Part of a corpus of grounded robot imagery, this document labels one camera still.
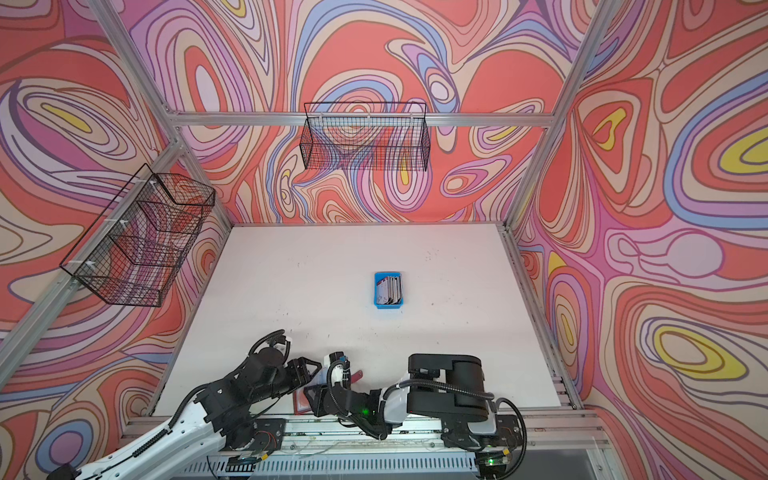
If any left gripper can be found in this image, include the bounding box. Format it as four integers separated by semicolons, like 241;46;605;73
250;357;325;407

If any red leather card holder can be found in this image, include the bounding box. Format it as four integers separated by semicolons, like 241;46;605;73
293;370;364;415

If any blue plastic tray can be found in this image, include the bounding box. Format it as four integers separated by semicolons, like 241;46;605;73
374;272;404;310

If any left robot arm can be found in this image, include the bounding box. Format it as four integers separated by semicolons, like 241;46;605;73
47;329;323;479

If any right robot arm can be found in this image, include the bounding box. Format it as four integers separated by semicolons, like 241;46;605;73
295;352;527;455

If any stack of cards in tray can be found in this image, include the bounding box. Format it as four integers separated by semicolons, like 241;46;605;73
376;275;402;305

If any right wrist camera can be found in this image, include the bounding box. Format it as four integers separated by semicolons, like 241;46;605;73
326;351;352;388

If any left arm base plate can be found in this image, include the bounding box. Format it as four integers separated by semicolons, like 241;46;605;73
225;418;287;453

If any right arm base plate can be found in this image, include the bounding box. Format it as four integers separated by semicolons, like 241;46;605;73
441;414;523;451

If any black wire basket left wall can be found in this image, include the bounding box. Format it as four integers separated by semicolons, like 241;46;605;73
59;164;216;307

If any black wire basket wall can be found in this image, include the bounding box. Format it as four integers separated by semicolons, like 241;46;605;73
59;164;216;307
299;101;431;172

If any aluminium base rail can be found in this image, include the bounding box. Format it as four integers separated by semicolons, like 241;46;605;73
99;405;623;479

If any black wire basket back wall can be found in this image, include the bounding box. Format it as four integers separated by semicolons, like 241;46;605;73
299;101;431;172

